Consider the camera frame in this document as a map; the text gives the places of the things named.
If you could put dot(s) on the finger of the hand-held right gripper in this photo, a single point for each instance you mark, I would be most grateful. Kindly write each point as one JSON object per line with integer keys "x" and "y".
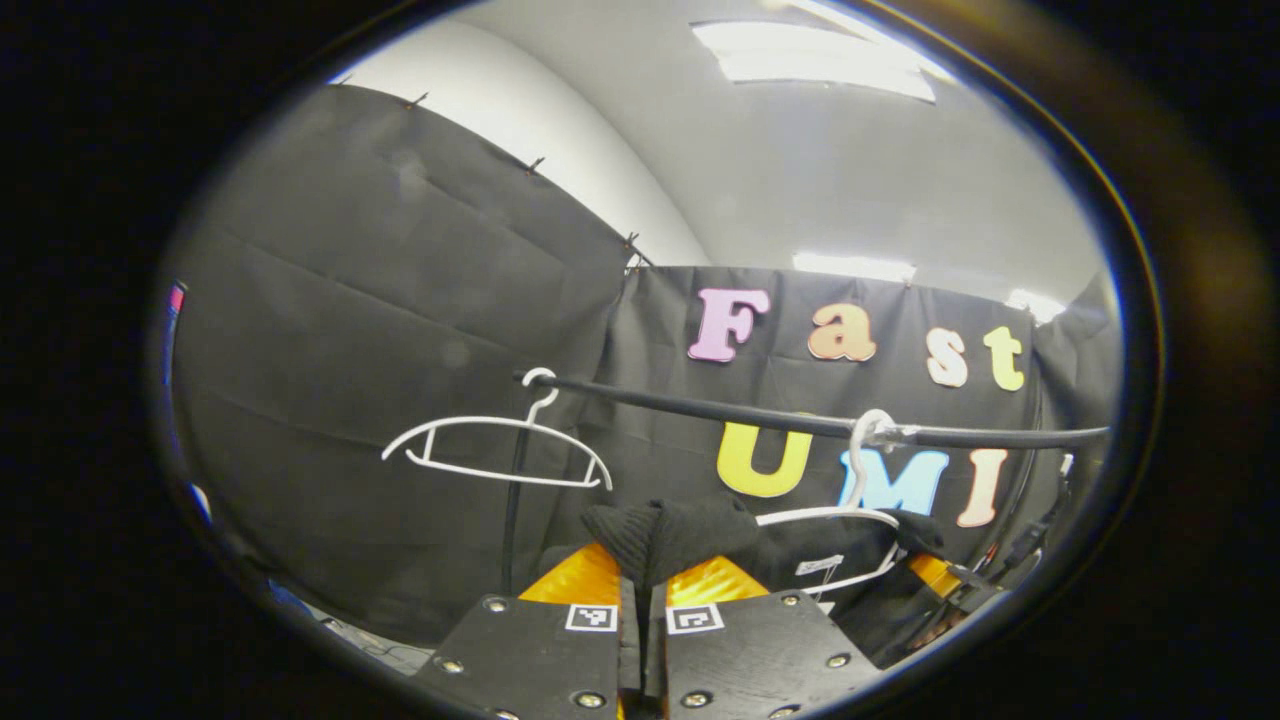
{"x": 938, "y": 572}

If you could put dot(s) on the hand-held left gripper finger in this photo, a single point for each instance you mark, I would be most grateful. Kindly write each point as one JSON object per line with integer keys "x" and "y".
{"x": 655, "y": 650}
{"x": 630, "y": 650}

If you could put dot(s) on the black jacket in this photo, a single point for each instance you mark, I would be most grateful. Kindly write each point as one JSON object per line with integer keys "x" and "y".
{"x": 700, "y": 535}

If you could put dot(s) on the white hanger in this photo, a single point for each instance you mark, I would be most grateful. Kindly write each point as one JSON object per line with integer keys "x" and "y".
{"x": 500, "y": 423}
{"x": 860, "y": 450}

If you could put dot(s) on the black metal clothes rack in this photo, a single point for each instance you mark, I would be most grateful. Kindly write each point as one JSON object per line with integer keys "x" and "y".
{"x": 720, "y": 410}

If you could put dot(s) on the black backdrop cloth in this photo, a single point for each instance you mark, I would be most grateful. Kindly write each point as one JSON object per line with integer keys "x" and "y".
{"x": 380, "y": 330}

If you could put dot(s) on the large ceiling light panel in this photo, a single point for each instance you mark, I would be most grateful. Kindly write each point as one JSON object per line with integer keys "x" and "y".
{"x": 820, "y": 60}

